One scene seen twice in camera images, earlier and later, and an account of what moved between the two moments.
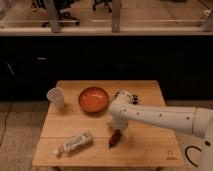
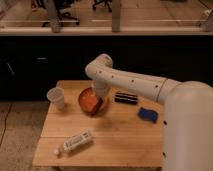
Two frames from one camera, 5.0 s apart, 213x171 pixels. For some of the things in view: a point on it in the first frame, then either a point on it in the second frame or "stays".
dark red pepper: [115, 138] to [98, 106]
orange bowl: [93, 99] stays
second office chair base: [107, 2] stays
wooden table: [75, 127] stays
